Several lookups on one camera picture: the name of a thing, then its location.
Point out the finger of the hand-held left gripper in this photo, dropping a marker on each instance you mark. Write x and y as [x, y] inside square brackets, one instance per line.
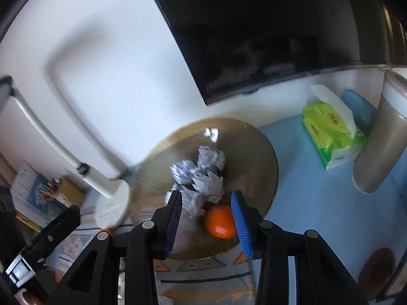
[58, 225]

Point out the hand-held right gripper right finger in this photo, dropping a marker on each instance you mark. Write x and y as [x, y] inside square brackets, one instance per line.
[240, 225]

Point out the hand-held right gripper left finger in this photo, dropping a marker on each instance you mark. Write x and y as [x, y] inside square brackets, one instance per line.
[173, 225]

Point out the orange fruit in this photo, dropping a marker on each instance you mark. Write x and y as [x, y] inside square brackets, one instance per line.
[219, 224]

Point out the brown ribbed glass bowl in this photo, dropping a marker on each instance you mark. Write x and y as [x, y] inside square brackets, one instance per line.
[251, 165]

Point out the yellow book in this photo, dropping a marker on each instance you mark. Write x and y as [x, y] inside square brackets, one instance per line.
[27, 220]

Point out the blue illustrated book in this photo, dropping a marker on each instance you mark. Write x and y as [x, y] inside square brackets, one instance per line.
[43, 195]

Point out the brown paper box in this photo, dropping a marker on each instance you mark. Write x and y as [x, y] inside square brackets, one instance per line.
[71, 192]

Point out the patterned table mat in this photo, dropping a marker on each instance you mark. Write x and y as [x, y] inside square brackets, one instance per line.
[203, 270]

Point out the stack of children's books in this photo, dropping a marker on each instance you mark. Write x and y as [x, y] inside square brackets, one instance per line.
[22, 181]

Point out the light blue mat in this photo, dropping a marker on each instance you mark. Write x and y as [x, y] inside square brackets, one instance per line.
[318, 197]

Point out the green tissue pack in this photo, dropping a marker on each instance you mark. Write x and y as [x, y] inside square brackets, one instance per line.
[324, 130]

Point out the brown round coaster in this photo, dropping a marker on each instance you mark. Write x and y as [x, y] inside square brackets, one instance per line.
[376, 273]

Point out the grey cylindrical container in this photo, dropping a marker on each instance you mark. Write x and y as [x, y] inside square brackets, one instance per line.
[378, 139]

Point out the blue rounded object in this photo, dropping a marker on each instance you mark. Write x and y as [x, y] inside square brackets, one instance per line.
[359, 108]

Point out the black flat screen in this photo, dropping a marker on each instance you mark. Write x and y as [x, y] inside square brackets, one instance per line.
[270, 22]

